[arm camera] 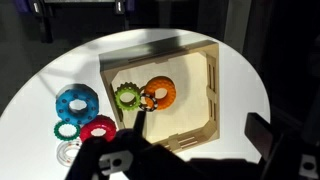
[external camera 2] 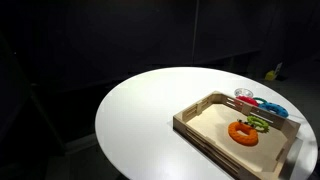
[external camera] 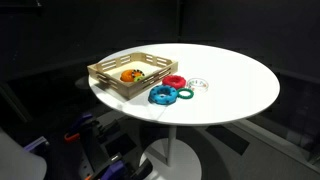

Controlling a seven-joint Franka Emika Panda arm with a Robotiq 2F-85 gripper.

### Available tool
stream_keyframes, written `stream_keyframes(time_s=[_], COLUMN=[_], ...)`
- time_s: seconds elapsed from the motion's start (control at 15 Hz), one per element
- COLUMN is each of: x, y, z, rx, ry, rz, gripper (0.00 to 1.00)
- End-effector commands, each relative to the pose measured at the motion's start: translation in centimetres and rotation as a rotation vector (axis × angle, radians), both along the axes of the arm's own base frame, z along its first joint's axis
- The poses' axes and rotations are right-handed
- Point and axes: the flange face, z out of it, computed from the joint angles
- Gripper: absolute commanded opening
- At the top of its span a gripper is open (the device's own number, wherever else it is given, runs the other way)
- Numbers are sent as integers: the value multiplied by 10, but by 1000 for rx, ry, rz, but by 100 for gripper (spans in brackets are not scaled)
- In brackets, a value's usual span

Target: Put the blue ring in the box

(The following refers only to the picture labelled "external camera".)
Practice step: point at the slatted wooden tray box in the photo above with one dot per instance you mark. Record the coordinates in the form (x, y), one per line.
(133, 91)

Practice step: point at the purple black clamp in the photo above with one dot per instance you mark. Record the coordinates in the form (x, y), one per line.
(82, 120)
(37, 144)
(115, 169)

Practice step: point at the white rounded object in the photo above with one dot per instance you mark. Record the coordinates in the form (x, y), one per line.
(16, 163)

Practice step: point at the white table pedestal base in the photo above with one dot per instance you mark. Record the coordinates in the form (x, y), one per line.
(171, 146)

